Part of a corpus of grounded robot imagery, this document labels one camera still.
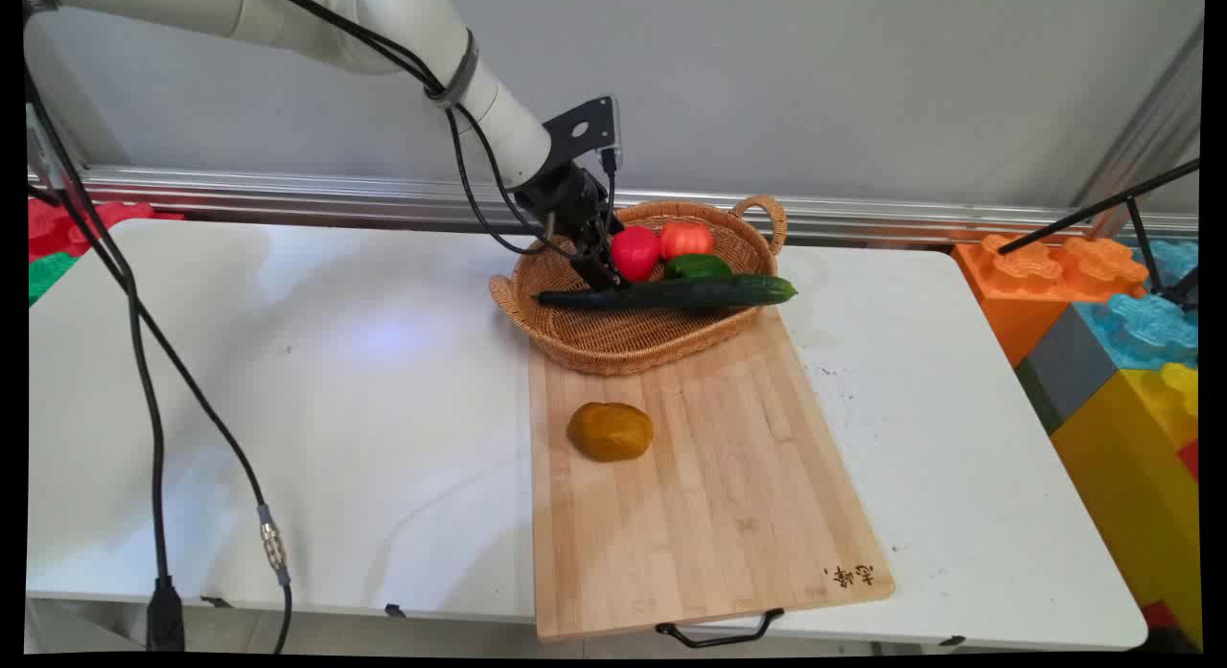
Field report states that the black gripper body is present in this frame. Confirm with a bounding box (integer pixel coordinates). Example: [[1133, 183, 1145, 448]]
[[515, 162, 611, 248]]

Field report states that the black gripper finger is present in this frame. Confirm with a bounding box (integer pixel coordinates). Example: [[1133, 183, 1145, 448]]
[[592, 229, 628, 289], [569, 246, 616, 293]]

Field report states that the dark green cucumber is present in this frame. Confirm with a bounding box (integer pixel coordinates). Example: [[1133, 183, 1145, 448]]
[[533, 274, 799, 313]]

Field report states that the red bell pepper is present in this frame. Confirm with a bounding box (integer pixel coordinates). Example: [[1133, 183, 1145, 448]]
[[611, 225, 662, 284]]

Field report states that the woven wicker basket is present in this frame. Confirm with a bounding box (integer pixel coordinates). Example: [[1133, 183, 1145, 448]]
[[489, 196, 789, 378]]

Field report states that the red tomato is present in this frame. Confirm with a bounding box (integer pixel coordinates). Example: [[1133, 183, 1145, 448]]
[[658, 221, 715, 262]]

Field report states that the green bell pepper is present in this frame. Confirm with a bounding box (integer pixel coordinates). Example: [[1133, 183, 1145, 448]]
[[663, 253, 733, 281]]

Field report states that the brown potato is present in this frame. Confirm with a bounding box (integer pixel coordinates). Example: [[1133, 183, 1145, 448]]
[[567, 402, 655, 463]]

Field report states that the wooden cutting board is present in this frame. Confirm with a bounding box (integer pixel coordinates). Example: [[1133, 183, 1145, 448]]
[[527, 306, 896, 642]]

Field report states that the grey foam block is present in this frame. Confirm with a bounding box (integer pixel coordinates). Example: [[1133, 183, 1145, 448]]
[[1014, 304, 1121, 436]]

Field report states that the red foam mat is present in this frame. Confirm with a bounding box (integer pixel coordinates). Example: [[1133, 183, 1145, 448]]
[[28, 197, 185, 264]]

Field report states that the green foam mat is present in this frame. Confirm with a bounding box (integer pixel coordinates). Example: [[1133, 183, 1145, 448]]
[[28, 251, 80, 306]]

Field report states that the black tripod stand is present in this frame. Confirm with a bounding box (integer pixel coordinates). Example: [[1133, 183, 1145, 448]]
[[997, 158, 1202, 311]]

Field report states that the blue foam block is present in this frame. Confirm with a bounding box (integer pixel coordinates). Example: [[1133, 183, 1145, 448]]
[[1072, 238, 1201, 372]]

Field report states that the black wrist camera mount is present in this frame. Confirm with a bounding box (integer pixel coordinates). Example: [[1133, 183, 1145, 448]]
[[542, 95, 624, 173]]

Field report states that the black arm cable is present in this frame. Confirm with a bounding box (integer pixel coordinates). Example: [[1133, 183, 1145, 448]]
[[276, 0, 576, 259]]

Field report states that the aluminium frame rail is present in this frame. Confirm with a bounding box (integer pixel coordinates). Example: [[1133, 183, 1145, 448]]
[[27, 165, 1199, 245]]

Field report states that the black cable with metal connector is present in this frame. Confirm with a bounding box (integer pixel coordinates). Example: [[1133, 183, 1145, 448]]
[[23, 74, 293, 656]]

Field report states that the black cable with plug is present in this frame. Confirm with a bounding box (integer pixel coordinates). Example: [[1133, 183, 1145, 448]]
[[23, 122, 186, 653]]

